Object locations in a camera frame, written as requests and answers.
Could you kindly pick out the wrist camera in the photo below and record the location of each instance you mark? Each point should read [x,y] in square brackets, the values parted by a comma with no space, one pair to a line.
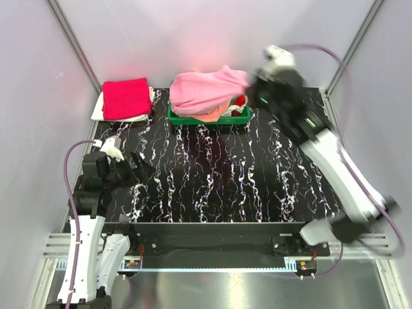
[278,57]
[111,146]

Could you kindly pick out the peach t shirt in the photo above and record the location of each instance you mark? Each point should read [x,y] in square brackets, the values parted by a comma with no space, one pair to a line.
[215,114]

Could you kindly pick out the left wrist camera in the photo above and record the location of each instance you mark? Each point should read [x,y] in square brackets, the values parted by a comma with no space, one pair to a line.
[111,146]

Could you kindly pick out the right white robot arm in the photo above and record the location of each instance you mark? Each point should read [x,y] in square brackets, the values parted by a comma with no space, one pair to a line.
[361,204]

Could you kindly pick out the red white green t shirt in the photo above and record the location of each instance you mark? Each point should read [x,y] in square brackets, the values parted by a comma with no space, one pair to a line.
[237,106]

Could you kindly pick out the pink t shirt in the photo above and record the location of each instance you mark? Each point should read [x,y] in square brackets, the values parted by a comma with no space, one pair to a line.
[195,93]

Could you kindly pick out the corner post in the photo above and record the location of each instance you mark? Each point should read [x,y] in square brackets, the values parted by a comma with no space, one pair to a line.
[373,12]
[73,42]

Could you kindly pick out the left corner post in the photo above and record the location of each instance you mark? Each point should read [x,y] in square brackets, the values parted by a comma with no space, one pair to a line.
[73,42]

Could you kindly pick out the folded white t shirt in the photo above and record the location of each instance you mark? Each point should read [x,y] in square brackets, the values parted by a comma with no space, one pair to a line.
[97,114]

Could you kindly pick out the right corner post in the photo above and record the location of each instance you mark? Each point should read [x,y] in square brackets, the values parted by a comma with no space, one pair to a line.
[373,12]

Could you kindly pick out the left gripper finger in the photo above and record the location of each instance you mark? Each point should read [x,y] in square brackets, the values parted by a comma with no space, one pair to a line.
[133,175]
[142,168]

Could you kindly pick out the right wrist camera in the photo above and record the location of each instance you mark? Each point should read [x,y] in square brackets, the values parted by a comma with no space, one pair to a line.
[278,57]

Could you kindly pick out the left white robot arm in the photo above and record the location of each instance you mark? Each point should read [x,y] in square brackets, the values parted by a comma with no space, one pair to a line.
[93,260]

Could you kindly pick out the folded magenta t shirt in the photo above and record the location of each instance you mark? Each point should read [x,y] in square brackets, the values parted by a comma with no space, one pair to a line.
[126,99]

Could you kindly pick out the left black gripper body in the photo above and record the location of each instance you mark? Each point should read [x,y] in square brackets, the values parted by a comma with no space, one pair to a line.
[120,175]

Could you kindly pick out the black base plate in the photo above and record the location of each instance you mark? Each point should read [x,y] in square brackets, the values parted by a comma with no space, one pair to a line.
[215,246]

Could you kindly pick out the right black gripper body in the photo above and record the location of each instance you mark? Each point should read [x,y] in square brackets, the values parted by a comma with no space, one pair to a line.
[261,94]

